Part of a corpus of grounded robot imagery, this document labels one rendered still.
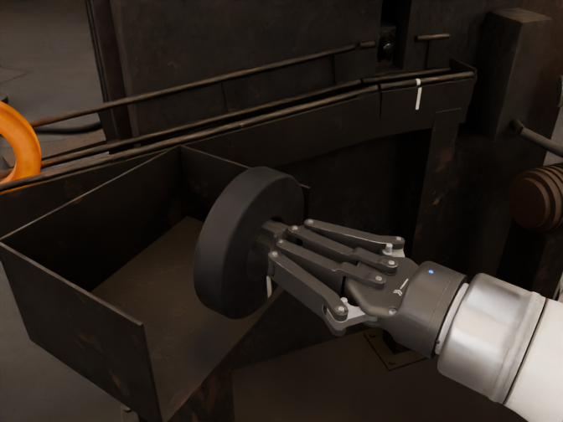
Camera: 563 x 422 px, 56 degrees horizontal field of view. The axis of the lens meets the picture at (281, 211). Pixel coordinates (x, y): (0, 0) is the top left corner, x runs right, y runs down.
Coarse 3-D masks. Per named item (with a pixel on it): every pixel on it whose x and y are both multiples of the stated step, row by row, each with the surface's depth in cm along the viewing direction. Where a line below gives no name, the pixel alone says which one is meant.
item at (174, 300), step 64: (128, 192) 64; (192, 192) 72; (0, 256) 52; (64, 256) 59; (128, 256) 68; (192, 256) 68; (64, 320) 51; (128, 320) 43; (192, 320) 60; (256, 320) 59; (128, 384) 49; (192, 384) 53
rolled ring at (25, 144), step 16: (0, 112) 72; (16, 112) 75; (0, 128) 74; (16, 128) 74; (32, 128) 78; (16, 144) 75; (32, 144) 76; (16, 160) 77; (32, 160) 77; (16, 176) 78
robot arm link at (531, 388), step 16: (544, 304) 42; (560, 304) 39; (544, 320) 38; (560, 320) 38; (544, 336) 37; (560, 336) 37; (528, 352) 37; (544, 352) 37; (560, 352) 36; (528, 368) 37; (544, 368) 36; (560, 368) 36; (512, 384) 39; (528, 384) 37; (544, 384) 36; (560, 384) 35; (512, 400) 38; (528, 400) 37; (544, 400) 36; (560, 400) 35; (528, 416) 38; (544, 416) 37; (560, 416) 36
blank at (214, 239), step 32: (224, 192) 48; (256, 192) 47; (288, 192) 53; (224, 224) 46; (256, 224) 49; (288, 224) 55; (224, 256) 46; (256, 256) 56; (224, 288) 48; (256, 288) 54
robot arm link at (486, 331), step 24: (480, 288) 40; (504, 288) 40; (456, 312) 40; (480, 312) 39; (504, 312) 38; (528, 312) 38; (456, 336) 39; (480, 336) 38; (504, 336) 38; (528, 336) 37; (456, 360) 39; (480, 360) 38; (504, 360) 37; (480, 384) 39; (504, 384) 38
